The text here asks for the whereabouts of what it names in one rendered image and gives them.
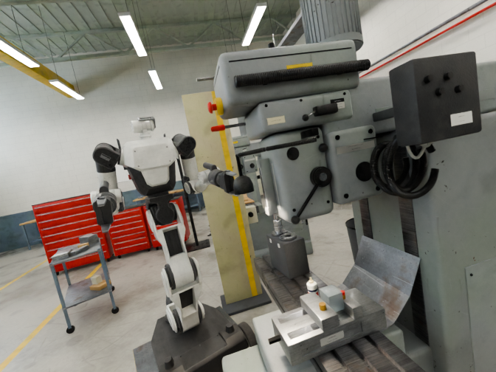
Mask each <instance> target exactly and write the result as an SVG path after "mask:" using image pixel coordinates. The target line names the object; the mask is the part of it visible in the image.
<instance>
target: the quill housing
mask: <svg viewBox="0 0 496 372"><path fill-rule="evenodd" d="M311 128H318V127H317V126H312V127H308V128H299V129H295V130H291V131H283V132H278V133H275V134H273V135H270V136H268V137H265V138H263V139H262V140H261V141H260V148H263V147H267V146H268V147H269V146H273V145H280V144H284V143H288V142H296V141H299V140H307V139H312V138H313V137H309V138H306V139H301V135H300V132H302V131H306V130H309V129H311ZM318 131H319V135H317V136H316V138H317V141H316V142H312V143H307V144H303V145H296V146H292V147H288V148H281V149H276V150H271V151H265V152H262V153H261V157H262V159H266V158H268V159H269V164H270V168H271V172H272V180H273V185H274V189H275V196H276V201H277V205H278V214H275V215H277V216H279V217H280V218H282V219H284V220H285V221H287V222H290V223H291V218H292V216H296V215H297V213H298V212H299V210H300V208H301V207H302V206H303V203H304V202H305V200H306V199H307V197H308V196H309V194H310V192H311V191H312V189H313V187H314V185H313V184H312V183H311V180H310V173H311V171H312V170H313V169H314V168H315V167H322V166H323V167H327V162H326V153H325V152H320V151H319V145H320V144H322V143H323V135H322V131H321V130H320V128H318ZM333 208H334V205H333V201H332V195H331V186H330V183H329V184H328V185H327V186H325V187H318V188H317V189H316V191H315V193H314V195H313V196H312V198H311V199H310V201H309V203H308V204H307V205H306V208H305V209H304V211H303V212H302V214H301V215H300V217H299V218H300V221H302V220H306V219H309V218H314V217H317V216H322V215H325V214H329V213H330V212H331V211H332V210H333Z"/></svg>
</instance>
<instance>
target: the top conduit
mask: <svg viewBox="0 0 496 372"><path fill-rule="evenodd" d="M370 67H371V61H370V60H369V59H364V60H357V61H346V62H339V63H328V64H323V65H316V66H307V67H299V68H292V69H283V70H274V71H270V72H259V73H255V74H254V73H251V74H245V75H237V76H236V75H235V77H234V84H235V87H236V88H239V87H245V86H253V85H262V84H263V85H267V84H268V83H277V82H284V81H290V80H299V79H304V78H305V79H306V78H316V77H322V76H328V75H341V74H345V73H350V72H361V71H367V70H369V68H370Z"/></svg>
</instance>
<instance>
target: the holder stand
mask: <svg viewBox="0 0 496 372"><path fill-rule="evenodd" d="M266 239H267V243H268V247H269V254H270V258H271V263H272V265H273V266H274V267H275V268H276V269H278V270H279V271H280V272H281V273H283V274H284V275H285V276H286V277H287V278H288V279H290V280H291V279H292V278H296V277H298V276H301V275H304V274H306V273H308V272H310V271H309V262H308V258H307V253H306V245H305V241H304V238H303V237H301V236H299V235H296V234H295V233H292V232H289V231H288V230H285V229H283V232H280V233H276V232H275V231H272V233H270V234H266Z"/></svg>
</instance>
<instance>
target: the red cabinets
mask: <svg viewBox="0 0 496 372"><path fill-rule="evenodd" d="M170 202H173V203H174V204H177V205H178V206H179V209H180V212H181V214H182V217H183V220H184V226H185V240H184V242H185V244H186V240H187V239H189V236H190V229H189V225H188V222H187V216H186V212H185V206H184V202H183V199H182V196H176V197H173V199H171V200H170ZM31 206H32V209H33V212H34V215H35V219H36V222H37V225H38V229H39V232H40V235H41V239H42V242H43V245H44V249H45V252H46V256H47V259H48V262H49V264H50V263H51V261H52V256H53V255H54V254H55V253H56V252H57V251H58V249H60V248H61V249H63V248H65V247H70V246H73V245H76V244H80V241H79V237H82V236H84V235H88V234H97V236H98V238H100V243H101V246H102V249H103V254H104V257H105V259H107V261H110V257H111V256H112V255H114V254H115V256H118V258H121V255H124V254H127V253H130V252H136V251H140V250H143V249H148V251H150V248H151V247H152V246H153V247H156V250H158V249H159V247H160V246H162V245H161V244H160V243H159V242H158V241H157V239H156V238H155V237H154V233H153V232H152V230H151V228H150V225H149V223H148V220H147V216H146V211H147V209H146V206H145V203H142V204H135V205H131V206H127V207H125V209H124V211H123V212H119V213H117V214H114V215H113V218H114V222H113V223H112V224H111V226H110V229H109V231H108V232H105V233H102V230H101V226H100V225H98V224H97V217H96V214H95V213H96V212H95V211H94V210H93V207H92V202H91V194H90V193H88V194H84V195H80V196H73V197H69V198H65V199H59V200H54V201H48V202H44V203H40V204H34V205H31ZM175 224H178V222H177V220H174V221H173V222H172V223H170V224H166V225H163V226H161V225H156V230H160V229H162V228H165V227H169V226H173V225H175ZM96 261H100V257H99V254H98V252H95V253H92V254H90V255H86V256H83V257H80V258H76V259H74V260H70V261H67V262H65V264H66V268H67V269H71V268H74V267H77V266H82V265H85V264H90V263H93V262H96ZM54 267H55V271H56V275H59V272H60V271H63V270H64V269H63V265H62V263H60V264H57V265H54Z"/></svg>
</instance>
